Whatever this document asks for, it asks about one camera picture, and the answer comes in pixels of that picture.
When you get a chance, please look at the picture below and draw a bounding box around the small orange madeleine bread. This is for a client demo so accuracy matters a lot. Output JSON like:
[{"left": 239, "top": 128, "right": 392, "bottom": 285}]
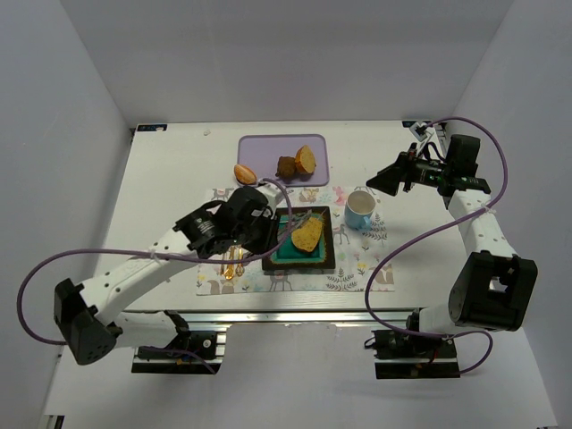
[{"left": 233, "top": 164, "right": 257, "bottom": 185}]

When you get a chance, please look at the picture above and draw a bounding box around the lavender plastic tray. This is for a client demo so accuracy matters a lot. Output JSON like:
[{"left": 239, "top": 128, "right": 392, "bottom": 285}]
[{"left": 237, "top": 134, "right": 330, "bottom": 188}]

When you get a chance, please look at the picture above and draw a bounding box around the yellow bread slice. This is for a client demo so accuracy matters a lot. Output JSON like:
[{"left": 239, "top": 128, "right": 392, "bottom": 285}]
[{"left": 290, "top": 217, "right": 323, "bottom": 253}]

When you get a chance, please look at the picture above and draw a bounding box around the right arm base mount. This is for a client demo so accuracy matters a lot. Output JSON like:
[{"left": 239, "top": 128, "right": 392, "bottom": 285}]
[{"left": 364, "top": 330, "right": 460, "bottom": 380}]

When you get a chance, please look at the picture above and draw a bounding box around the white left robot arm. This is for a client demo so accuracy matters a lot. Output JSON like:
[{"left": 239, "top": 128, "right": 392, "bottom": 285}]
[{"left": 54, "top": 183, "right": 283, "bottom": 366}]

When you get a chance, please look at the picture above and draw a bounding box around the aluminium table rail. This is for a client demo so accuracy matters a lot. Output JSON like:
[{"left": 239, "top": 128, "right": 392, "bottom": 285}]
[{"left": 82, "top": 307, "right": 509, "bottom": 327}]

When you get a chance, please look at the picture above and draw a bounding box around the animal print placemat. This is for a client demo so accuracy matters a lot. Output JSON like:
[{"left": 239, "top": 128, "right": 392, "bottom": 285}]
[{"left": 197, "top": 186, "right": 389, "bottom": 295}]

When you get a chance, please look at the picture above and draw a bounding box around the black teal square plate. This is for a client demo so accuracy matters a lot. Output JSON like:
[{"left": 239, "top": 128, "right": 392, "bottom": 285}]
[{"left": 262, "top": 206, "right": 336, "bottom": 272}]

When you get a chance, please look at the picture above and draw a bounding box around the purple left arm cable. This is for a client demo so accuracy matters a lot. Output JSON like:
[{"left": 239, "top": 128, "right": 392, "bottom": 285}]
[{"left": 16, "top": 177, "right": 294, "bottom": 374}]

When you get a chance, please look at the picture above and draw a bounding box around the orange bread half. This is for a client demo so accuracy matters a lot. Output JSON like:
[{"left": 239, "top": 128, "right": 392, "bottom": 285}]
[{"left": 295, "top": 145, "right": 316, "bottom": 174}]

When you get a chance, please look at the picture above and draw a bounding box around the dark brown muffin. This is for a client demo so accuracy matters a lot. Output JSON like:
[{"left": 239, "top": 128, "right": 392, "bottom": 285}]
[{"left": 275, "top": 156, "right": 297, "bottom": 180}]

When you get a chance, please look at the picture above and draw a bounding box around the gold spoon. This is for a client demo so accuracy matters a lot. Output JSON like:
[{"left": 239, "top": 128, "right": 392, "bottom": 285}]
[{"left": 220, "top": 264, "right": 234, "bottom": 281}]

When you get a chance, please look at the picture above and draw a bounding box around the light blue mug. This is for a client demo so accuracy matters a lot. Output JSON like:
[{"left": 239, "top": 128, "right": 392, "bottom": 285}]
[{"left": 344, "top": 190, "right": 375, "bottom": 231}]

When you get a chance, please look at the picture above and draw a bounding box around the blue label sticker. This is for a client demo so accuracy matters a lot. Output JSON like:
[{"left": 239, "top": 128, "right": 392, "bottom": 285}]
[{"left": 136, "top": 123, "right": 167, "bottom": 132}]

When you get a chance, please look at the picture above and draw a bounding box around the gold fork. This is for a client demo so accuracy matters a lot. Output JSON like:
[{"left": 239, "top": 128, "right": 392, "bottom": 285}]
[{"left": 234, "top": 247, "right": 245, "bottom": 277}]

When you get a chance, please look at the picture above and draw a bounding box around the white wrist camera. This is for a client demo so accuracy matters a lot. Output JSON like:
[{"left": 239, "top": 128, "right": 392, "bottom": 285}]
[
  {"left": 256, "top": 183, "right": 285, "bottom": 212},
  {"left": 409, "top": 122, "right": 434, "bottom": 143}
]

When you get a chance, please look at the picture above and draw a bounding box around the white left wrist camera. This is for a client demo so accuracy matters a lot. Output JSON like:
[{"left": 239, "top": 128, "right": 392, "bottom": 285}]
[{"left": 256, "top": 183, "right": 285, "bottom": 212}]

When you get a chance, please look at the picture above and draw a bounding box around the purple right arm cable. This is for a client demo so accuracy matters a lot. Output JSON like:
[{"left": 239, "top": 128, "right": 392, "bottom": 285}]
[{"left": 365, "top": 116, "right": 510, "bottom": 374}]

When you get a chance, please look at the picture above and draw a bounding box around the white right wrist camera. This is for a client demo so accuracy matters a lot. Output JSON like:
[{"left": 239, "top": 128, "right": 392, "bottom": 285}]
[{"left": 409, "top": 122, "right": 434, "bottom": 143}]

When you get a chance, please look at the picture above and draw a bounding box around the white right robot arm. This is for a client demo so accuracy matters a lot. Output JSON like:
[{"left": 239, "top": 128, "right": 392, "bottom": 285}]
[{"left": 366, "top": 134, "right": 538, "bottom": 335}]

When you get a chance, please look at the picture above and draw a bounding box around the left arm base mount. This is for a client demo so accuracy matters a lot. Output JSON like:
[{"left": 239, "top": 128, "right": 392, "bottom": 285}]
[{"left": 131, "top": 311, "right": 222, "bottom": 375}]

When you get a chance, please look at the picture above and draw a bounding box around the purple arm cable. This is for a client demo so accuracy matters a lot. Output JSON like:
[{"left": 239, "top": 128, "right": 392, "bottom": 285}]
[
  {"left": 365, "top": 116, "right": 510, "bottom": 374},
  {"left": 16, "top": 177, "right": 294, "bottom": 374}
]

